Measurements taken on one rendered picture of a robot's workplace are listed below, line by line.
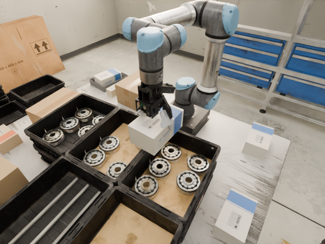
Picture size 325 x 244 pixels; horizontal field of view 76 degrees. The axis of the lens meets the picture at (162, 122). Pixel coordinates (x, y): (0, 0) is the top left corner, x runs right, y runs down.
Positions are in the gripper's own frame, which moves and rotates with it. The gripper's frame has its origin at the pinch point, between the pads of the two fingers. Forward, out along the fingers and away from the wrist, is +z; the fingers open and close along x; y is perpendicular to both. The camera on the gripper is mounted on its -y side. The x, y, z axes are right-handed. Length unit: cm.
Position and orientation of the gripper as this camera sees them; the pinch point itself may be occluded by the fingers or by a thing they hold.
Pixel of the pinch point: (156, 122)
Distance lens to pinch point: 81.5
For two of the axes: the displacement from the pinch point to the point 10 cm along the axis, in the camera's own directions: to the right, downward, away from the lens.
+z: 0.0, 7.4, 6.7
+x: 8.1, 3.9, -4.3
